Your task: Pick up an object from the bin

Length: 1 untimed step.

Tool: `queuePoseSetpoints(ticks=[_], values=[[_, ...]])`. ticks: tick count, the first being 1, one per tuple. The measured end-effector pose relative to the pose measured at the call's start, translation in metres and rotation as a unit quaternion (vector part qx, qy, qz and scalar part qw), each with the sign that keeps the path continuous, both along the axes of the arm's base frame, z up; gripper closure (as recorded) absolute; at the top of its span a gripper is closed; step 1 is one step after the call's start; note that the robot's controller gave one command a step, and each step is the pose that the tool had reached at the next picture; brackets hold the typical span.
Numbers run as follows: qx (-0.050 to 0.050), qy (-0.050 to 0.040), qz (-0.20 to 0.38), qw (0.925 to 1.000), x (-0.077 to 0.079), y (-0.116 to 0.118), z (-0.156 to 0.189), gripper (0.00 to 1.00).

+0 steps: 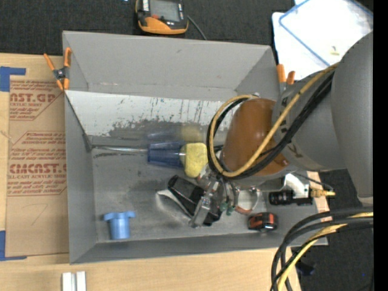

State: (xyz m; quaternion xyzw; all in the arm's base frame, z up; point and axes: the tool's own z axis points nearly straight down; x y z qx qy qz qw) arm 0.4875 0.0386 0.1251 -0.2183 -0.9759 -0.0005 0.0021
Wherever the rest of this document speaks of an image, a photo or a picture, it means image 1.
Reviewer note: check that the blue plastic flanged cylinder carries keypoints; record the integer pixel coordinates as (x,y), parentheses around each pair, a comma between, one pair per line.
(119,224)

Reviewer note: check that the black cylinder on white bracket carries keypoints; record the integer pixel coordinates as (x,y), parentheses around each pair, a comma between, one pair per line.
(283,197)

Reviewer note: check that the yellow sponge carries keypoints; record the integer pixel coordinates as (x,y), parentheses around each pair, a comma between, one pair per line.
(195,159)

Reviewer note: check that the white cloth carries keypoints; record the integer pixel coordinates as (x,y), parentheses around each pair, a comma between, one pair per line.
(165,197)

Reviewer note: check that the orange and black tape measure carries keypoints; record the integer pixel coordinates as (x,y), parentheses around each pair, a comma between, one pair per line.
(262,221)

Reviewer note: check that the grey metal bin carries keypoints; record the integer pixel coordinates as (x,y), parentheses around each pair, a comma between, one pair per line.
(169,71)

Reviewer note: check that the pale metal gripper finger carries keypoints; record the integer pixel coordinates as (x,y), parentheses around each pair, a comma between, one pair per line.
(205,215)
(198,211)

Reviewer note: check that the black sunglasses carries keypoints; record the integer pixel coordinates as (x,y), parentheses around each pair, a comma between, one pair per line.
(185,191)

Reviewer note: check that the blue clear plastic cup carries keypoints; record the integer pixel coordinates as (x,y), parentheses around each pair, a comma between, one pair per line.
(163,156)

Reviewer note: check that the brown cardboard board red print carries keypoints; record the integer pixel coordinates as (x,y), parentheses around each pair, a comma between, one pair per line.
(36,150)

